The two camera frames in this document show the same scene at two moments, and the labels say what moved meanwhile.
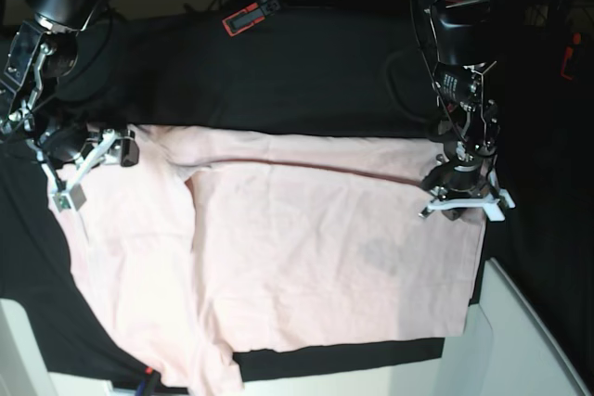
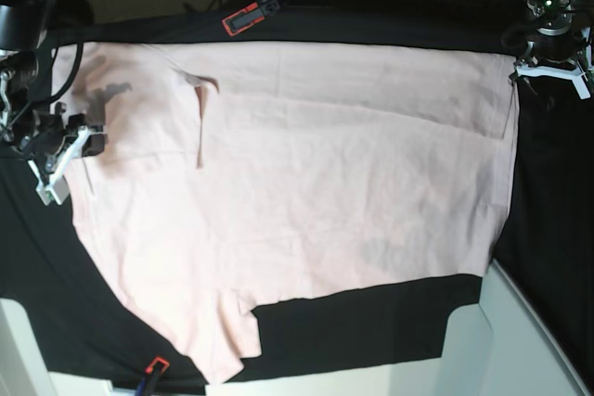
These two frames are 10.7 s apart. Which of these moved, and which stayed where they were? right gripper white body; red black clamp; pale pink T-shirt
Moved: pale pink T-shirt; right gripper white body
Stayed: red black clamp
